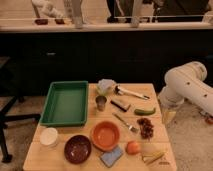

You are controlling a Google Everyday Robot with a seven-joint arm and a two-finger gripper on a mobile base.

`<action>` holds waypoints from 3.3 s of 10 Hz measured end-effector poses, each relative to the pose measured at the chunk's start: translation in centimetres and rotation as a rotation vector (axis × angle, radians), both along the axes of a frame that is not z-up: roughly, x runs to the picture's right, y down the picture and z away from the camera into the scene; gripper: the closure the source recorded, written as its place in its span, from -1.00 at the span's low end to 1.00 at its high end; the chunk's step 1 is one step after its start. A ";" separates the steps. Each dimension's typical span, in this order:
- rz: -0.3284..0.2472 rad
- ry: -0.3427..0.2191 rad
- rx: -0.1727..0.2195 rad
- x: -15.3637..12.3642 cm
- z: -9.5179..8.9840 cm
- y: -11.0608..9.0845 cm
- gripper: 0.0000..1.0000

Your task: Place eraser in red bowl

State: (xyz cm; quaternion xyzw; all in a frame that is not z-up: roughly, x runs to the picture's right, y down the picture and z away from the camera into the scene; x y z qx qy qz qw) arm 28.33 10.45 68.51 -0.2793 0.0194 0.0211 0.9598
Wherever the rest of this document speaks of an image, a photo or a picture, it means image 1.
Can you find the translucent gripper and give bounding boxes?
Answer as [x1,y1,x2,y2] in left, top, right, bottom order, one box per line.
[162,104,176,125]

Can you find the black eraser block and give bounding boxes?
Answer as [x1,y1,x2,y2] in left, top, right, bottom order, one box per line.
[110,100,131,112]

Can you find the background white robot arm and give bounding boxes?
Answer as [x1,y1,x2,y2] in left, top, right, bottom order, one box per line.
[31,0,64,18]

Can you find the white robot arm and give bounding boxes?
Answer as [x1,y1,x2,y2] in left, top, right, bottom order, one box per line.
[158,61,213,124]

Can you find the orange red bowl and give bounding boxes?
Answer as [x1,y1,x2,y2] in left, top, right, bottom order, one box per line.
[90,121,120,152]

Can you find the dark maroon bowl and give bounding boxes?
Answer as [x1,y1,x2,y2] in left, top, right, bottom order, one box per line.
[64,135,92,164]

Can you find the brown dried fruit cluster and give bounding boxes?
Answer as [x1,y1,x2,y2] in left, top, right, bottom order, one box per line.
[137,118,154,139]

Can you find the green chili pepper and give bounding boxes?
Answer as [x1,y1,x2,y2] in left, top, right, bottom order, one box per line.
[134,108,156,116]

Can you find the orange fruit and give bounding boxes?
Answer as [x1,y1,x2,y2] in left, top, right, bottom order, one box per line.
[126,141,141,155]

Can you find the yellow corn pieces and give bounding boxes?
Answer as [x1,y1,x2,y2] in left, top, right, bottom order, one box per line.
[142,151,165,164]

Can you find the small metal cup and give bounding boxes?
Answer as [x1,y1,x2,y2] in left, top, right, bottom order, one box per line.
[95,95,107,111]

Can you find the blue sponge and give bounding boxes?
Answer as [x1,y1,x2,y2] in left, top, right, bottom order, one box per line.
[100,146,123,168]

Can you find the green plastic tray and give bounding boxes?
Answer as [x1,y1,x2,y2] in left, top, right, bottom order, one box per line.
[40,81,89,127]

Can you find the white cup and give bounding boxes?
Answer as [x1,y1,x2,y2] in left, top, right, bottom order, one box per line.
[40,128,58,147]

